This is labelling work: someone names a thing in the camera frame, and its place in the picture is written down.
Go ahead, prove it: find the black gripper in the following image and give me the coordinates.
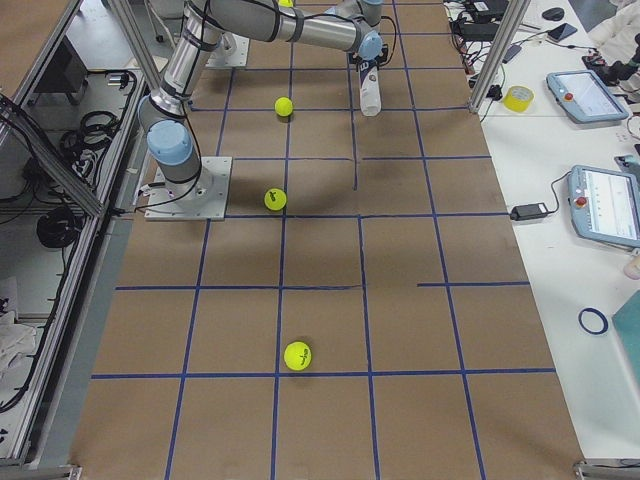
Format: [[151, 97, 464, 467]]
[[349, 43, 389, 65]]

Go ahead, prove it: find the clear tennis ball can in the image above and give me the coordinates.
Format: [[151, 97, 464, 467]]
[[358, 60, 382, 117]]

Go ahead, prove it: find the tennis ball far end row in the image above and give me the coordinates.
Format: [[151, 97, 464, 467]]
[[274, 96, 294, 117]]

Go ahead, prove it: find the tennis ball middle of row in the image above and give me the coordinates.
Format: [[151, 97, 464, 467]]
[[264, 188, 287, 212]]

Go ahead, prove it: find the tennis ball near table centre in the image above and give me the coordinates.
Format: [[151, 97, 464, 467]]
[[283, 340, 312, 372]]

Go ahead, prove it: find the yellow tape roll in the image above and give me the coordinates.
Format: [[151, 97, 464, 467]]
[[503, 85, 535, 113]]

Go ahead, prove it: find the far blue teach pendant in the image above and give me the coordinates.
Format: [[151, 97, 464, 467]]
[[546, 70, 628, 124]]

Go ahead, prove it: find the blue teach pendant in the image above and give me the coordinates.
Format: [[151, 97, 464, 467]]
[[546, 70, 628, 124], [567, 165, 639, 249]]

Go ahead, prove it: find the black power adapter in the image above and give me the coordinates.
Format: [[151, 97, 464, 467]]
[[509, 202, 550, 221]]

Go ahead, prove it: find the near blue teach pendant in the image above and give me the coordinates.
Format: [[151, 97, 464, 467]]
[[567, 165, 639, 249]]

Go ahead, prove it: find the white crumpled cloth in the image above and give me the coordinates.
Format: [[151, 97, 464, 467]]
[[0, 277, 39, 381]]

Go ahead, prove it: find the aluminium frame post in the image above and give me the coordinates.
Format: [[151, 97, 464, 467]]
[[468, 0, 530, 113]]

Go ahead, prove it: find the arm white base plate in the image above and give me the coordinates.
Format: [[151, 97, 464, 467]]
[[144, 156, 233, 221]]

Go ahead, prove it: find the blue tape ring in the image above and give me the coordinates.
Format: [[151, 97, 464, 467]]
[[578, 307, 609, 336]]

